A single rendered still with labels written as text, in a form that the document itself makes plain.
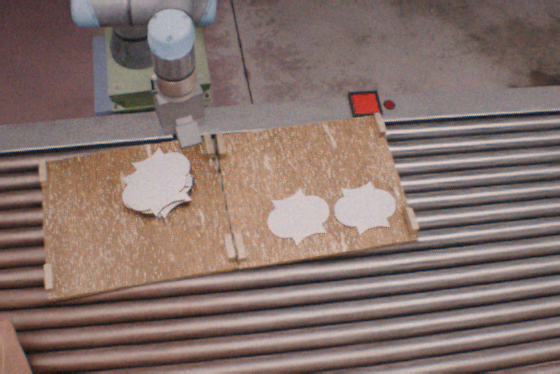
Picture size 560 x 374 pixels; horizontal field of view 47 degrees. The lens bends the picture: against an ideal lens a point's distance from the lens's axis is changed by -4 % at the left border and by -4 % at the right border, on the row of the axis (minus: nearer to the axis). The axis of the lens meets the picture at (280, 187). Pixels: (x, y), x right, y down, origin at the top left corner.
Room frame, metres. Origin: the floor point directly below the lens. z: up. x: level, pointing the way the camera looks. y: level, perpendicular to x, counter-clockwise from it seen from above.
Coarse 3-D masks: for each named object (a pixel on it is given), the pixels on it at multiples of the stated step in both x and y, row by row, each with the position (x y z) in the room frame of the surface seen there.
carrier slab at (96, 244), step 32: (64, 160) 0.79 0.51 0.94; (96, 160) 0.80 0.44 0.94; (128, 160) 0.81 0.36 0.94; (192, 160) 0.83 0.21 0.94; (64, 192) 0.71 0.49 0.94; (96, 192) 0.72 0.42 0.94; (192, 192) 0.75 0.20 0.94; (64, 224) 0.63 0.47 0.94; (96, 224) 0.64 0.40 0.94; (128, 224) 0.65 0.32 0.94; (160, 224) 0.66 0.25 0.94; (192, 224) 0.67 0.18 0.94; (224, 224) 0.67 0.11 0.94; (64, 256) 0.55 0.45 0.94; (96, 256) 0.56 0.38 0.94; (128, 256) 0.57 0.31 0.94; (160, 256) 0.58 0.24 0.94; (192, 256) 0.59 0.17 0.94; (224, 256) 0.60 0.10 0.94; (64, 288) 0.48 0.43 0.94; (96, 288) 0.49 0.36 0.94
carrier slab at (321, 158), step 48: (240, 144) 0.89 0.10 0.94; (288, 144) 0.91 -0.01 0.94; (336, 144) 0.92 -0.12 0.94; (384, 144) 0.94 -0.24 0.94; (240, 192) 0.76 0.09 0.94; (288, 192) 0.77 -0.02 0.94; (336, 192) 0.79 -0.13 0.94; (288, 240) 0.65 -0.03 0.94; (336, 240) 0.67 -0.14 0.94; (384, 240) 0.68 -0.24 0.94
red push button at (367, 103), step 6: (354, 96) 1.08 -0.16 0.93; (360, 96) 1.08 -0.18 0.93; (366, 96) 1.08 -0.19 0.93; (372, 96) 1.09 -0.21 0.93; (354, 102) 1.06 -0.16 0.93; (360, 102) 1.06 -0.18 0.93; (366, 102) 1.07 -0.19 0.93; (372, 102) 1.07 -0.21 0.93; (360, 108) 1.04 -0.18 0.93; (366, 108) 1.05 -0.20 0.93; (372, 108) 1.05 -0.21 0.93
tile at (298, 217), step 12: (300, 192) 0.77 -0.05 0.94; (276, 204) 0.73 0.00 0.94; (288, 204) 0.74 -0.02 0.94; (300, 204) 0.74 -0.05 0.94; (312, 204) 0.74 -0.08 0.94; (324, 204) 0.75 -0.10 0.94; (276, 216) 0.70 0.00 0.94; (288, 216) 0.71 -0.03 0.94; (300, 216) 0.71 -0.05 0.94; (312, 216) 0.71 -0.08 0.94; (324, 216) 0.72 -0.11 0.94; (276, 228) 0.67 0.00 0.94; (288, 228) 0.68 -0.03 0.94; (300, 228) 0.68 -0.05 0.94; (312, 228) 0.68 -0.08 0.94; (300, 240) 0.65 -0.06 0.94
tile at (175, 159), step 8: (160, 152) 0.82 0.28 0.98; (144, 160) 0.79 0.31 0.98; (152, 160) 0.79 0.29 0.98; (160, 160) 0.80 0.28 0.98; (168, 160) 0.80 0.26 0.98; (176, 160) 0.80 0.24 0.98; (184, 160) 0.80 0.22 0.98; (136, 168) 0.77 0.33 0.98; (144, 168) 0.77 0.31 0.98; (184, 168) 0.78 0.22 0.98
